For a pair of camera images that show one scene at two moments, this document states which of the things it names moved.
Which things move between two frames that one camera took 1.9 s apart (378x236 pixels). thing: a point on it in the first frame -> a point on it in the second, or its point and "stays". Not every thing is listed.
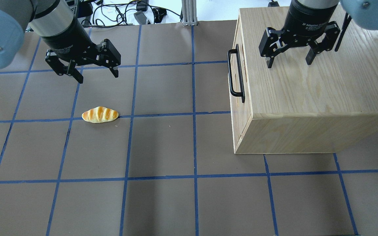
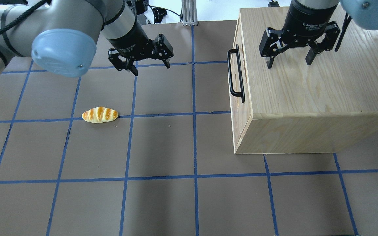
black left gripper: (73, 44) -> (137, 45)
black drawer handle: (241, 94) stays
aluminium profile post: (189, 12) stays
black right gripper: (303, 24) stays
